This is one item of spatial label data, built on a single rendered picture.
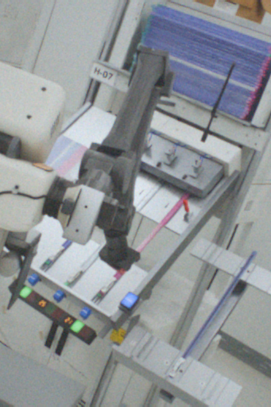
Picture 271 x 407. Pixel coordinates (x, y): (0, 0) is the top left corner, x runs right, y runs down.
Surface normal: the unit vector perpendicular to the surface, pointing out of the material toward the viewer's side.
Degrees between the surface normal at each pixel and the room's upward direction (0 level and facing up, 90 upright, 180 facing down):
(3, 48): 90
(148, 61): 46
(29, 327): 90
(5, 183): 82
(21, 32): 90
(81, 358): 90
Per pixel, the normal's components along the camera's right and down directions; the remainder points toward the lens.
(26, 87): 0.16, -0.45
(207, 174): -0.11, -0.62
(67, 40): -0.50, 0.04
